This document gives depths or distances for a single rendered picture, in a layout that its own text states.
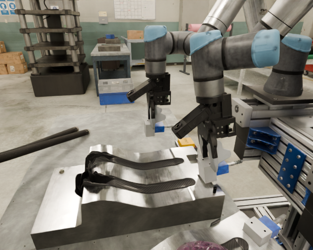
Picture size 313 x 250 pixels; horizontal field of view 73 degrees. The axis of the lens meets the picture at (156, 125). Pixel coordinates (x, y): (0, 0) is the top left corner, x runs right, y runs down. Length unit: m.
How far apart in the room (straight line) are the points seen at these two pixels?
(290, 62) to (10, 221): 1.11
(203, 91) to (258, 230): 0.35
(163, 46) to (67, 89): 3.89
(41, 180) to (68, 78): 3.69
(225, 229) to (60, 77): 4.19
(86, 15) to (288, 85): 6.35
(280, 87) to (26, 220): 1.03
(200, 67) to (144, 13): 6.48
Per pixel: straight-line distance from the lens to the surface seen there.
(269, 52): 0.50
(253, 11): 1.02
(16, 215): 0.80
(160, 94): 0.78
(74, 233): 0.64
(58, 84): 4.55
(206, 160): 0.65
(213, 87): 0.54
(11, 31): 7.44
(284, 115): 1.07
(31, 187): 0.88
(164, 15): 7.10
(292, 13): 0.63
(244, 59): 0.51
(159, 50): 0.74
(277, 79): 1.03
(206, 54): 0.52
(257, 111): 0.99
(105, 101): 3.81
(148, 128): 0.83
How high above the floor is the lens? 1.32
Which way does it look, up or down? 26 degrees down
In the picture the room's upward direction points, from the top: straight up
